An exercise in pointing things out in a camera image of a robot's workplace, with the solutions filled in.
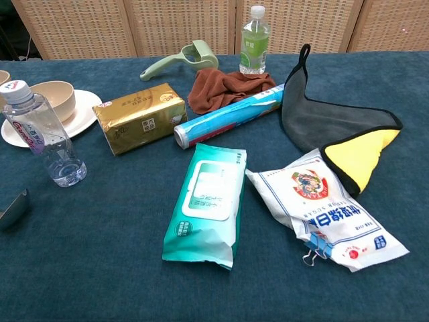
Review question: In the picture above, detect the teal wet wipes pack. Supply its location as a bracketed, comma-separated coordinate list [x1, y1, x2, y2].
[162, 142, 248, 270]

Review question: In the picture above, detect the blue cling film roll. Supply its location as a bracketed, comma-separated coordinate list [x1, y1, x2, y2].
[173, 83, 286, 150]

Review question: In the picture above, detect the blue binder clip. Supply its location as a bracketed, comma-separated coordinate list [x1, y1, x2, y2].
[302, 232, 334, 268]

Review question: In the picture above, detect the clear water bottle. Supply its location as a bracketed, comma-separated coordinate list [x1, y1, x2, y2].
[0, 79, 88, 189]

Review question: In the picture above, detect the green lint roller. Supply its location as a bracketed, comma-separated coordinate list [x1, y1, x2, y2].
[139, 40, 220, 83]

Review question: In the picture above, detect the steel ladle black handle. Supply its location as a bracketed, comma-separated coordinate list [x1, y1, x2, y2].
[0, 189, 32, 231]

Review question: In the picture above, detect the blue table cloth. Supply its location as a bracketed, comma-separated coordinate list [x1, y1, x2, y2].
[0, 50, 429, 322]

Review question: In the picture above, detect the grey and yellow towel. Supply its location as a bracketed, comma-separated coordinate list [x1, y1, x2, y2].
[279, 43, 404, 200]

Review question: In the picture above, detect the gold tissue pack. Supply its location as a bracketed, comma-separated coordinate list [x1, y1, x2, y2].
[92, 83, 188, 156]

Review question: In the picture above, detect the brown cloth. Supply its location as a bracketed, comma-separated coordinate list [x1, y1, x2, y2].
[186, 68, 278, 116]

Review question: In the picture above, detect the green label drink bottle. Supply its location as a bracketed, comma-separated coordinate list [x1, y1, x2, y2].
[238, 5, 272, 76]

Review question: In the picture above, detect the cream round plate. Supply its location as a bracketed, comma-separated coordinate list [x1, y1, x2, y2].
[1, 89, 103, 149]

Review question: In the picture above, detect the woven folding screen panel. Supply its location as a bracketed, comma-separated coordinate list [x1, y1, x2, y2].
[233, 0, 365, 55]
[347, 0, 429, 53]
[123, 0, 238, 57]
[11, 0, 139, 61]

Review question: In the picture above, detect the white sugar bag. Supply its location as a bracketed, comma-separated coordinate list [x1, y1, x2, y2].
[245, 148, 411, 274]

